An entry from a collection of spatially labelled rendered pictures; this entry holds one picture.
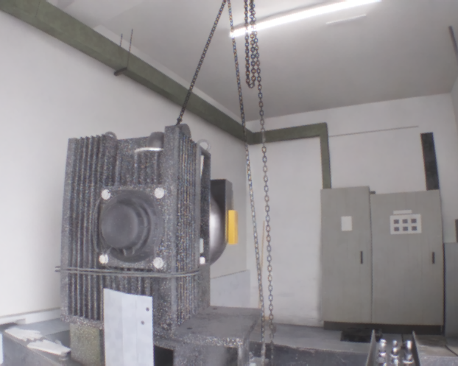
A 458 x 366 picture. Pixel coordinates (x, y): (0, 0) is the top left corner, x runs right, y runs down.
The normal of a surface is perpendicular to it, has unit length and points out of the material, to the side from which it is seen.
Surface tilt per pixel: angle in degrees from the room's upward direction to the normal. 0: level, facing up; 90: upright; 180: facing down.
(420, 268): 90
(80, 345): 90
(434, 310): 90
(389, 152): 90
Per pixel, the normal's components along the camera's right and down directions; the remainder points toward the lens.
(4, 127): 0.88, -0.07
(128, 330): -0.28, -0.15
